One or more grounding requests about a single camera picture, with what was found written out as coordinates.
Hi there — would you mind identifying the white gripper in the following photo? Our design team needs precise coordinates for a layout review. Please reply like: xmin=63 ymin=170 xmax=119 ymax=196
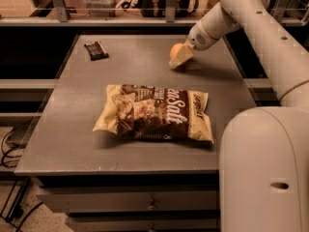
xmin=169 ymin=20 xmax=219 ymax=69

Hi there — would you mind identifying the orange fruit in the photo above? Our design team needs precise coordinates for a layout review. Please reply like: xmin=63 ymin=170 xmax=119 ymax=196
xmin=170 ymin=43 xmax=183 ymax=59

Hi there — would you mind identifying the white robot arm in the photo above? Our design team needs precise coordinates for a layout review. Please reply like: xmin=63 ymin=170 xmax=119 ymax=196
xmin=170 ymin=0 xmax=309 ymax=232

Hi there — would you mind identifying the black bag on shelf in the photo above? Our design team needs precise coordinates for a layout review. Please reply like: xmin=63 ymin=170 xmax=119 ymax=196
xmin=135 ymin=0 xmax=199 ymax=17

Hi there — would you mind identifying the sea salt chips bag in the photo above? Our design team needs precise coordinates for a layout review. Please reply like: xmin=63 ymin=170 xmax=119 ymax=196
xmin=94 ymin=84 xmax=213 ymax=141

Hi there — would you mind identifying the dark chocolate bar wrapper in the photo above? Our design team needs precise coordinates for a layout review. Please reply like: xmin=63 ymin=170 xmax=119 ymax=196
xmin=84 ymin=41 xmax=109 ymax=61

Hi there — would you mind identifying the grey cabinet with drawers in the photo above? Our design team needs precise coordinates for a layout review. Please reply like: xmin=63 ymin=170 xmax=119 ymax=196
xmin=15 ymin=35 xmax=255 ymax=232

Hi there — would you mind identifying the metal shelf rail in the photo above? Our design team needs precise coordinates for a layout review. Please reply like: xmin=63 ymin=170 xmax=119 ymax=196
xmin=0 ymin=0 xmax=309 ymax=26

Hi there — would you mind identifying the black cables left floor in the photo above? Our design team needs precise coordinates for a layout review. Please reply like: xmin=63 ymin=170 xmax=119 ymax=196
xmin=0 ymin=118 xmax=43 ymax=232

